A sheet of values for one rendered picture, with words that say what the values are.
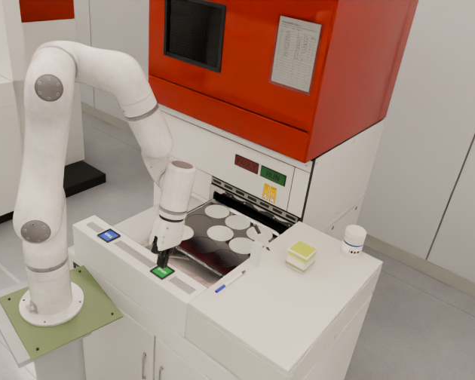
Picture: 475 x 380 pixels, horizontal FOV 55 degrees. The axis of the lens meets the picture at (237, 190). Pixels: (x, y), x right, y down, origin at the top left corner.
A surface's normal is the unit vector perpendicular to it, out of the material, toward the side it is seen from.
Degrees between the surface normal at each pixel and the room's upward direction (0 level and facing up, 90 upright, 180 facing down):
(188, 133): 90
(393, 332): 0
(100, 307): 2
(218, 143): 90
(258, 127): 90
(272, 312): 0
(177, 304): 90
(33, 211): 66
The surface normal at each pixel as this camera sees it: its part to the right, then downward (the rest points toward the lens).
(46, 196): 0.46, 0.16
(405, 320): 0.11, -0.87
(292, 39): -0.61, 0.33
